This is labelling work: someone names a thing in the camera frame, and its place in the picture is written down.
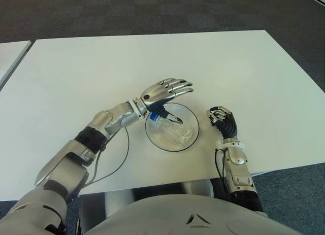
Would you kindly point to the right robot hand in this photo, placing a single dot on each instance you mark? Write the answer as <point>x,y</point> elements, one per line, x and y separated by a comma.
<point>228,124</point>

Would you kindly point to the grey robot torso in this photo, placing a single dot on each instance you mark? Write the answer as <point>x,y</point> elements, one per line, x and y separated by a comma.
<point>193,217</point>

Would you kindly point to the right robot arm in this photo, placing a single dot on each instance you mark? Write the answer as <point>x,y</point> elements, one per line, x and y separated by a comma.
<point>238,166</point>

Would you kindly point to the neighbouring white table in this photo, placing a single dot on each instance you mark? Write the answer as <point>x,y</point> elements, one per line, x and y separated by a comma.
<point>11,57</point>

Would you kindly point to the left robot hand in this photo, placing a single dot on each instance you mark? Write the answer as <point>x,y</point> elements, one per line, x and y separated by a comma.
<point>160,91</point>

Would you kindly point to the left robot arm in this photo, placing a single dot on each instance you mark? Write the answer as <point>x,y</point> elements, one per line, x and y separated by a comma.
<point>71,164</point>

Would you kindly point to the clear bottle with blue cap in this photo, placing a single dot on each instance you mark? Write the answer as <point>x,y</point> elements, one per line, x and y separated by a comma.
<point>175,132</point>

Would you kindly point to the clear glass bowl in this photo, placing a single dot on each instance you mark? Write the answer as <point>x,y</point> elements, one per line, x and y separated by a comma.
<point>157,141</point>

